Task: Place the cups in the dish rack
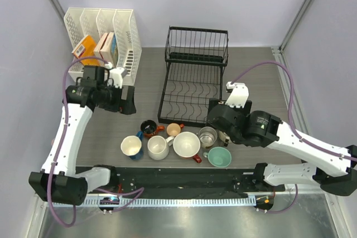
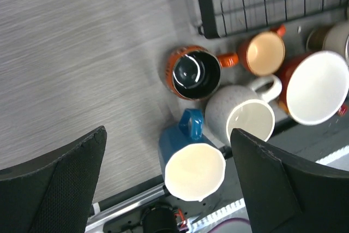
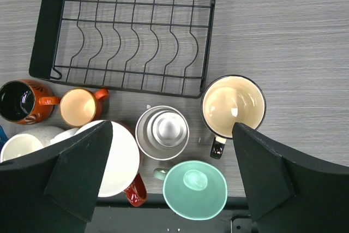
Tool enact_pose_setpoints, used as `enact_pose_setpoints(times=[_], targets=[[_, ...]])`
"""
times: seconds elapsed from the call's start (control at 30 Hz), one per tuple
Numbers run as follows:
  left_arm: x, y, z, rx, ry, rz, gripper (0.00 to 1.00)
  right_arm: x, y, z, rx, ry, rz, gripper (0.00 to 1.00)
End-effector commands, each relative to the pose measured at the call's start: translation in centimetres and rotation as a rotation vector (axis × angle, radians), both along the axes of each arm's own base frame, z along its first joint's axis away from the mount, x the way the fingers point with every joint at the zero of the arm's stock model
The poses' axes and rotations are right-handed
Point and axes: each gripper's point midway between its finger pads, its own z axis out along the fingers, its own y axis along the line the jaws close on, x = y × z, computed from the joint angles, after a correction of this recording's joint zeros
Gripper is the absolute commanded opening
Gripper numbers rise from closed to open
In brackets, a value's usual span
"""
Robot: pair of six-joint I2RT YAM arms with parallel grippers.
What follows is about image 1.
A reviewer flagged orange black mug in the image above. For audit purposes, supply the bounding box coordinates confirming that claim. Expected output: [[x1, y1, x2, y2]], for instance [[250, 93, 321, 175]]
[[140, 120, 165, 139]]

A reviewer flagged blue mug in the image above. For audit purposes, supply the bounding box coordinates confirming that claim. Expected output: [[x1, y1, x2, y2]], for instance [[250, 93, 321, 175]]
[[120, 131, 143, 161]]

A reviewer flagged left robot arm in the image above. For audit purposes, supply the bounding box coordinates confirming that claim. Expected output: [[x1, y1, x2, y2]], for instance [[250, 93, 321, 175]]
[[28, 65, 136, 206]]

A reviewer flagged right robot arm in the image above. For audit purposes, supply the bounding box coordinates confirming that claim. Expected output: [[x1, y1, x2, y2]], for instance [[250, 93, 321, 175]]
[[207, 99, 356, 196]]

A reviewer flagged cream enamel mug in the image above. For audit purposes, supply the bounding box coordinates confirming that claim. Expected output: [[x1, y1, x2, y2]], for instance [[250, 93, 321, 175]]
[[218, 130, 231, 147]]

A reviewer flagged steel cup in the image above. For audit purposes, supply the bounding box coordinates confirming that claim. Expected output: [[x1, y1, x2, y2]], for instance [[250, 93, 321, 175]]
[[197, 127, 218, 149]]

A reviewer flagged mint green cup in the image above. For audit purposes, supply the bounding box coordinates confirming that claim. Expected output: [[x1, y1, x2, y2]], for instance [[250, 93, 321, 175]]
[[203, 147, 232, 168]]

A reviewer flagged large white red cup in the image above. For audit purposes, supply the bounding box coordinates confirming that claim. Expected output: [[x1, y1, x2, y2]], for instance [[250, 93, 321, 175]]
[[173, 132, 202, 163]]

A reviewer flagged small orange cup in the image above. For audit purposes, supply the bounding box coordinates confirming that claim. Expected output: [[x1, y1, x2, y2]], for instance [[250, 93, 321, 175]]
[[166, 123, 184, 137]]

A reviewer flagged white mug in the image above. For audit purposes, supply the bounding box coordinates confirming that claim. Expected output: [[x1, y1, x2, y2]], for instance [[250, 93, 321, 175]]
[[147, 135, 175, 161]]

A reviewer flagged orange book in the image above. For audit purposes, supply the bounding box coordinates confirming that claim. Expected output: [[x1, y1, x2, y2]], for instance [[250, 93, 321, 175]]
[[72, 35, 100, 66]]

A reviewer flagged white plastic file organizer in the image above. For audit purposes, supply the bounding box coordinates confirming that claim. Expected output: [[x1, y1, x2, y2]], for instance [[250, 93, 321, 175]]
[[64, 7, 142, 86]]

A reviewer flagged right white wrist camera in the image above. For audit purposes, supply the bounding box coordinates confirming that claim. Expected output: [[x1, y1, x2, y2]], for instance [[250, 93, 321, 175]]
[[225, 81, 249, 108]]

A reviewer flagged black wire dish rack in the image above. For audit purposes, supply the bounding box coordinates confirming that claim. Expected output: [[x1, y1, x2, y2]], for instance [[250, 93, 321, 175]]
[[157, 26, 229, 127]]

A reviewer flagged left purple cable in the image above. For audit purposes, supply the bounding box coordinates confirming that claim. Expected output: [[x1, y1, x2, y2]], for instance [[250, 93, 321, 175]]
[[46, 56, 112, 227]]

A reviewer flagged purple cable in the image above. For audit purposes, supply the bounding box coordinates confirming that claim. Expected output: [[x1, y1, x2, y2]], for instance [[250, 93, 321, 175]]
[[233, 60, 357, 161], [46, 56, 112, 227]]

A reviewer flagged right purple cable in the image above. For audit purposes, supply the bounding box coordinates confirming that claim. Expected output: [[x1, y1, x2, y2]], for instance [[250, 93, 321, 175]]
[[233, 60, 357, 161]]

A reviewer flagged slotted cable duct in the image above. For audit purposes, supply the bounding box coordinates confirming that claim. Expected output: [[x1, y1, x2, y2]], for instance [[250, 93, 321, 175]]
[[50, 196, 257, 207]]

